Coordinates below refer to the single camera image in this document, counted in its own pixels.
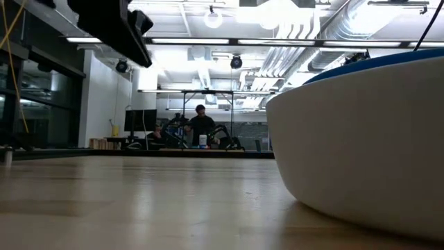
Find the blue plastic bowl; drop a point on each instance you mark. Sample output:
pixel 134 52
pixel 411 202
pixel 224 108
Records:
pixel 381 62

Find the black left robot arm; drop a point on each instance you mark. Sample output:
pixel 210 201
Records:
pixel 111 24

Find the black background robot arm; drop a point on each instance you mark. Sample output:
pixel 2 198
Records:
pixel 225 137

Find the stack of wooden blocks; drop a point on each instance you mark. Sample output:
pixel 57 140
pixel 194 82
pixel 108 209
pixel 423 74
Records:
pixel 102 143

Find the person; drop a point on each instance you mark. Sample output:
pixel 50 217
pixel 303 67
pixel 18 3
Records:
pixel 201 125

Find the white canister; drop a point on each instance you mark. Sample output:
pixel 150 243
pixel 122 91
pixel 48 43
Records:
pixel 203 140

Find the black round ceiling device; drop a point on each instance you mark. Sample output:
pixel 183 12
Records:
pixel 236 62
pixel 121 66

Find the black computer monitor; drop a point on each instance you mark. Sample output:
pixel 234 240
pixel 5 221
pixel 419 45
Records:
pixel 140 120

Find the white round ceiling lamp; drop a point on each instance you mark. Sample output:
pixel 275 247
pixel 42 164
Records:
pixel 213 18

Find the yellow container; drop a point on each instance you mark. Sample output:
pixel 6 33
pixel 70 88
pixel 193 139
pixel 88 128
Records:
pixel 114 131

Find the large white bowl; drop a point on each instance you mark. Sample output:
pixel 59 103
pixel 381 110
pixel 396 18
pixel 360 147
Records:
pixel 364 149

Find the black background rig frame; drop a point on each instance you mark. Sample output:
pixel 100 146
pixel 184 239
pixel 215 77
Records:
pixel 208 92

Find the black aluminium table frame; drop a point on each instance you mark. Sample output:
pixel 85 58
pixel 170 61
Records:
pixel 104 152

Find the white short post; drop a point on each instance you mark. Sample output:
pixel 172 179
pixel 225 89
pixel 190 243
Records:
pixel 8 157

